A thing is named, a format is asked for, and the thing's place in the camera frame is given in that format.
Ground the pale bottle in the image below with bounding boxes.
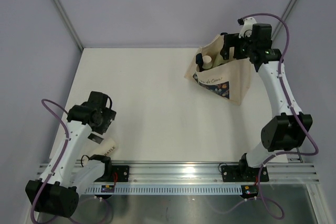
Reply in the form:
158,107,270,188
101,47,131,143
213,52,228,68

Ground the beige canvas tote bag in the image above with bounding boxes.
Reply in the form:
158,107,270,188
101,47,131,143
184,34,252,105

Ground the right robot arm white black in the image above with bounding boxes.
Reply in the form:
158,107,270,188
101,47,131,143
220,18,313,182

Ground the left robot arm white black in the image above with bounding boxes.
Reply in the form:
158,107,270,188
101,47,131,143
25,91,118,223

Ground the cream bottle with lettering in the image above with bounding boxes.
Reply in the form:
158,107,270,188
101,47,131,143
89,138,118,156

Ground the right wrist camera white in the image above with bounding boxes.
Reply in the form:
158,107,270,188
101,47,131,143
238,17,257,38

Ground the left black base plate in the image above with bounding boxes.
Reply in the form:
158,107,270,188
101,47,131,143
102,165,130,183

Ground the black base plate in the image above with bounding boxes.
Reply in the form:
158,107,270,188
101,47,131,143
218,163,269,183
102,165,130,183

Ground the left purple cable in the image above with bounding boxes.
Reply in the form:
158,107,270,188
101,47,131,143
30,99,74,224

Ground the aluminium mounting rail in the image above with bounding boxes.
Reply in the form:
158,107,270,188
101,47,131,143
113,161,319,184

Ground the white slotted cable duct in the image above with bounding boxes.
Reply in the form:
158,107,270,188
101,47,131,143
84,184,242,195

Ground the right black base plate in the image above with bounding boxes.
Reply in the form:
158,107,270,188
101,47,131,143
218,163,269,183

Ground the left aluminium frame post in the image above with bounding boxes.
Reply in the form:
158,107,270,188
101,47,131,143
51,0,85,52

